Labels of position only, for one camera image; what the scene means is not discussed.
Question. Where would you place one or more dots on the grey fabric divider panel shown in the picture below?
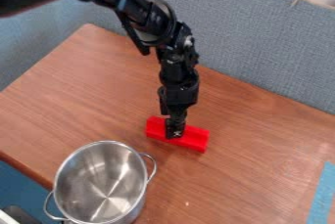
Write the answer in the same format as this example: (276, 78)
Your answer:
(274, 43)

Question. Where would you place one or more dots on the red plastic block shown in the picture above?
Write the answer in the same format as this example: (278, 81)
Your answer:
(195, 139)

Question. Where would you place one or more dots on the metal pot with handles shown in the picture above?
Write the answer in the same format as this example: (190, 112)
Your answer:
(99, 185)

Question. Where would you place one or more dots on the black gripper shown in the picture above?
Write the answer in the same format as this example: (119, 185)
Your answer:
(177, 95)

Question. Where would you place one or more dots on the dark object bottom left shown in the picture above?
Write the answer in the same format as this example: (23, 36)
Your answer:
(22, 216)

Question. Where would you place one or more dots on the blue tape strip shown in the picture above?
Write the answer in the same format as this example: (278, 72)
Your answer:
(323, 196)

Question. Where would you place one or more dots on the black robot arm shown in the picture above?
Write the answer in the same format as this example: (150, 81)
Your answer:
(157, 33)

